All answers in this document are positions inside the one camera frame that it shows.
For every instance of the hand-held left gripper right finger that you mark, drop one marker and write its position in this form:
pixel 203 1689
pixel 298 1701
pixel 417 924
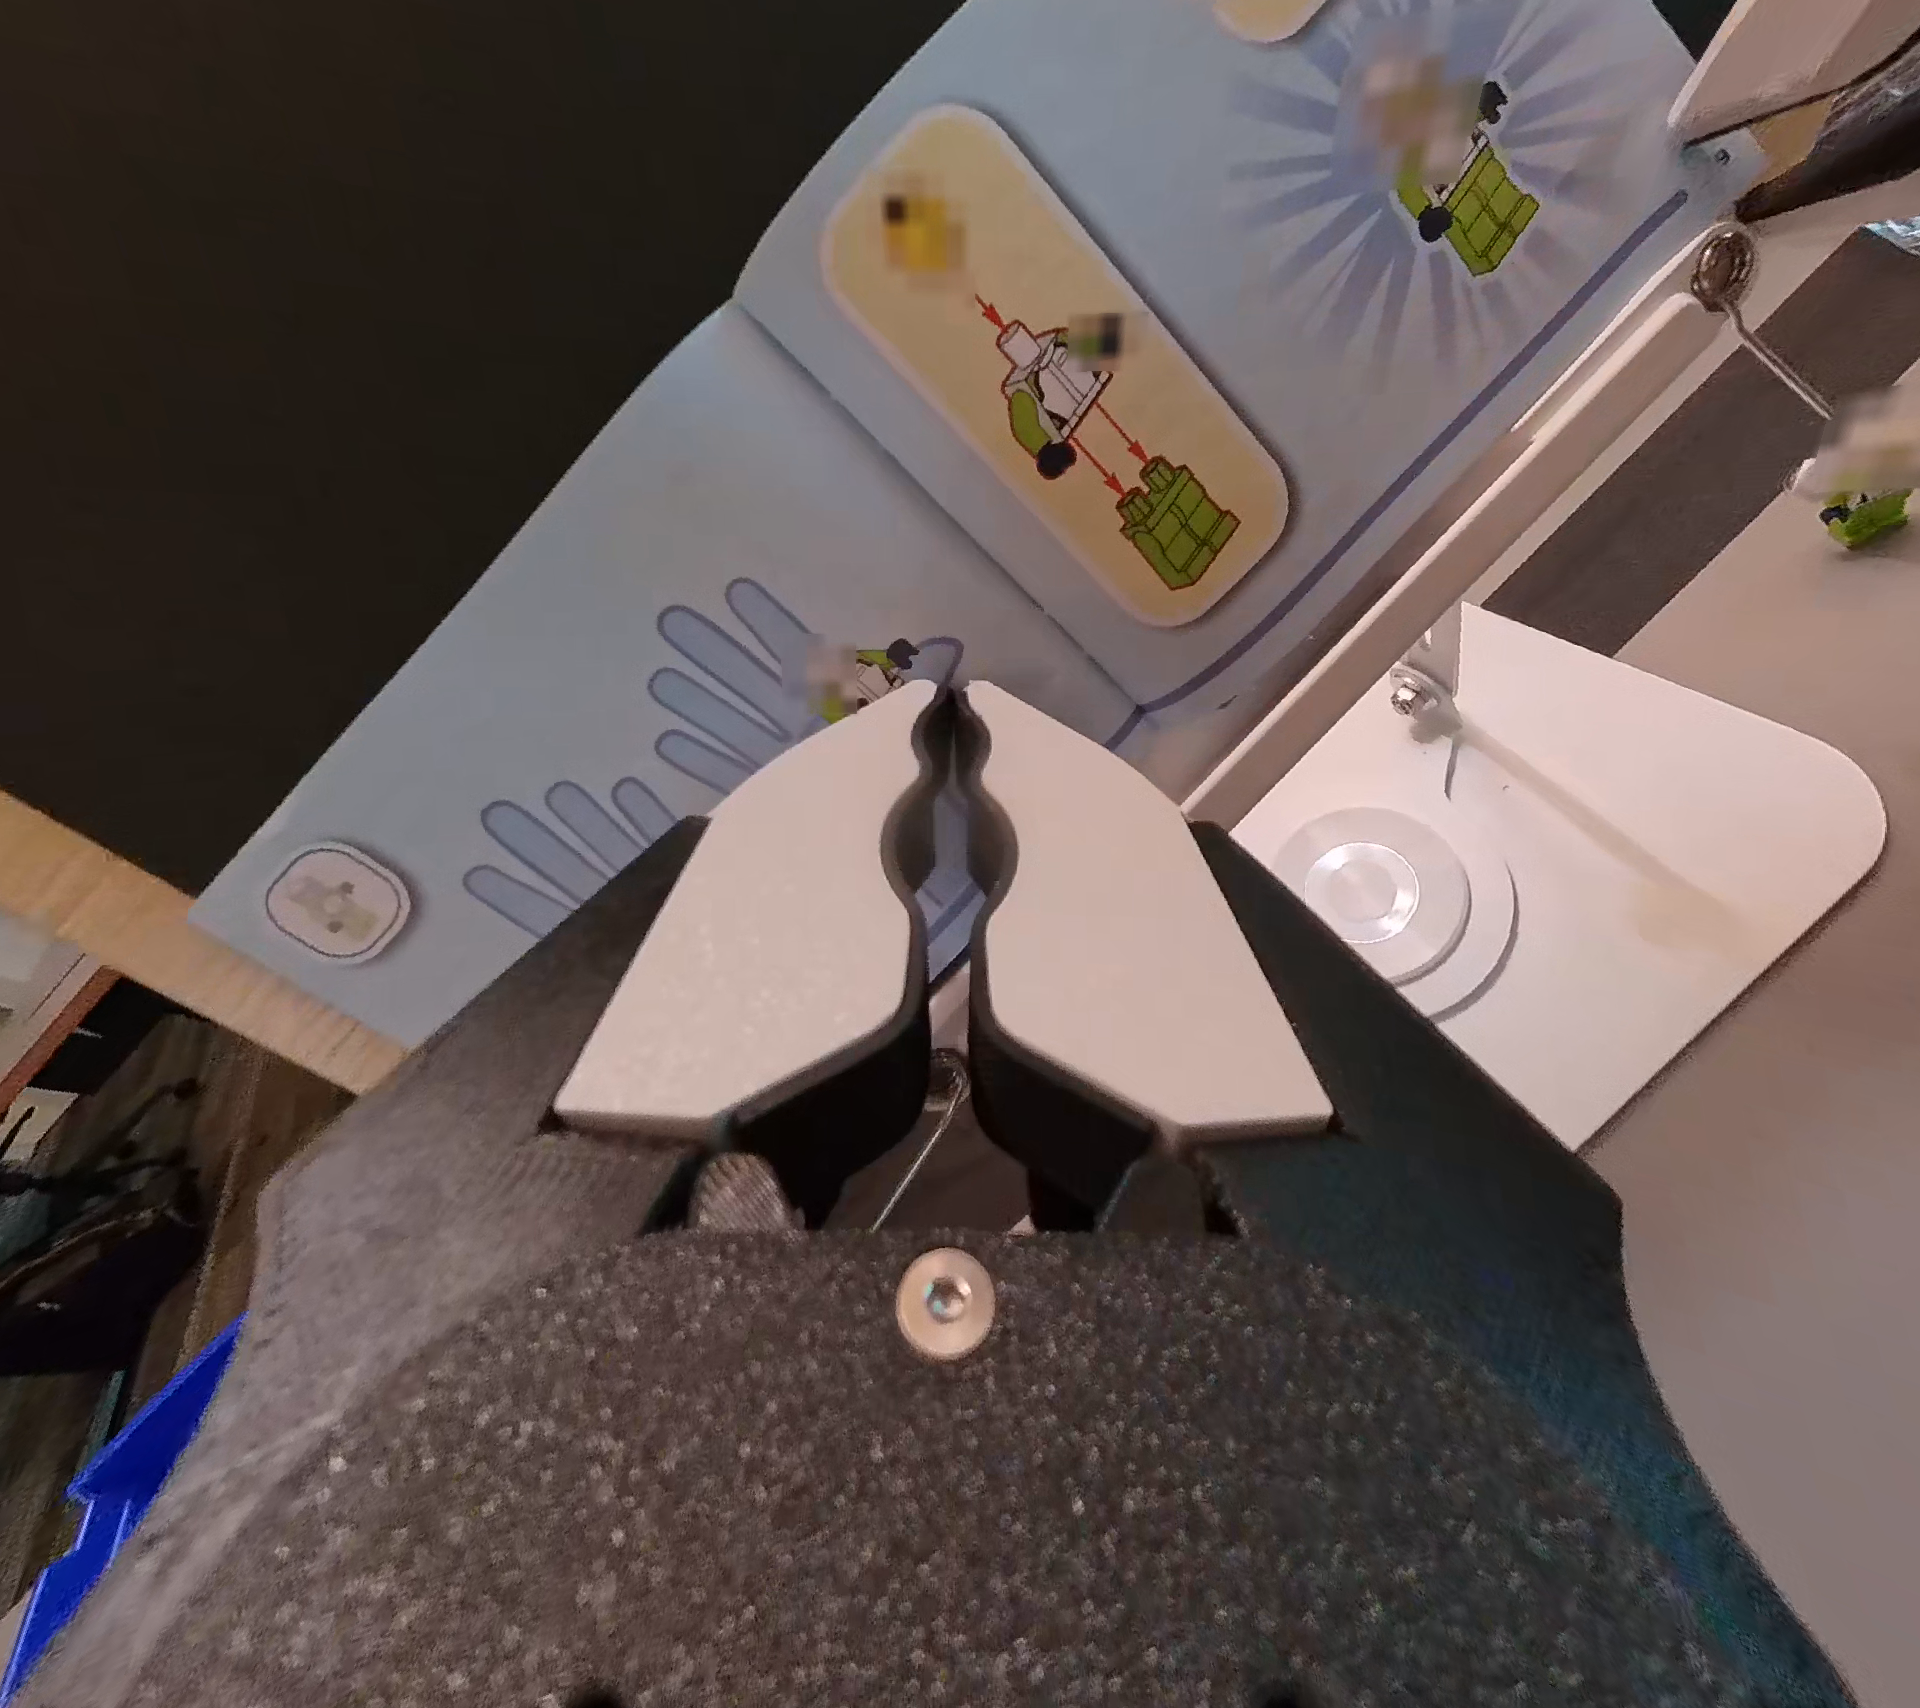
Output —
pixel 1156 989

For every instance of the lego instruction booklet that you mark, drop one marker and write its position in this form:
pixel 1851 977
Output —
pixel 600 629

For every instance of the blue plastic bin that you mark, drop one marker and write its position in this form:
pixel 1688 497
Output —
pixel 136 1499

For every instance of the white book stand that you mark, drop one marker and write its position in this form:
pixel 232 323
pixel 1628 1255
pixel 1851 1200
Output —
pixel 1681 838

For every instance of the lime green lego minifigure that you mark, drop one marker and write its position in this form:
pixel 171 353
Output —
pixel 1877 515

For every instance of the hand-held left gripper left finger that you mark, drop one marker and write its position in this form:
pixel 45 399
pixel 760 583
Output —
pixel 736 989

